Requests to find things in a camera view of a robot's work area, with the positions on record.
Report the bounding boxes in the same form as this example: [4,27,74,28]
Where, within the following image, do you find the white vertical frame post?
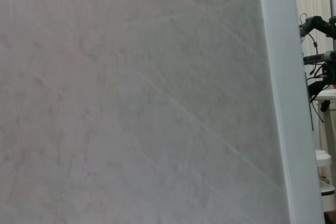
[256,0,326,224]

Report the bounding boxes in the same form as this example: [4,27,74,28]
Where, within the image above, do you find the white stool seat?
[318,183,336,197]
[314,148,331,168]

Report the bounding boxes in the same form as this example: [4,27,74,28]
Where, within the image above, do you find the silver black bar device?
[302,50,336,65]

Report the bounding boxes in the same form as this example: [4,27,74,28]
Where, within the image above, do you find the black cable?
[307,33,319,56]

